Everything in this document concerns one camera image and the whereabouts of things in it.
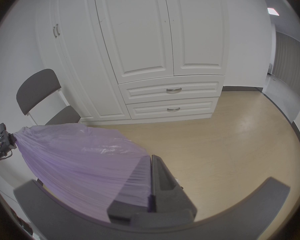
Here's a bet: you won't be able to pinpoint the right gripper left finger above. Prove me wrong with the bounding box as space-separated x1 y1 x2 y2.
107 156 152 222

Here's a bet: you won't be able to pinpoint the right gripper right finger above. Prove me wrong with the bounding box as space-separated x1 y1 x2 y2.
151 155 198 219

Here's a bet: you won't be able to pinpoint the purple plastic bag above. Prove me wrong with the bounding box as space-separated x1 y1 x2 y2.
14 124 152 223

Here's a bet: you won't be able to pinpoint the white chair grey cushions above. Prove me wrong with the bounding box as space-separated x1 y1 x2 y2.
16 68 82 127

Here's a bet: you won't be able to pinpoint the white wardrobe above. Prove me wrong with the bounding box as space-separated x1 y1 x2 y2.
35 0 230 125

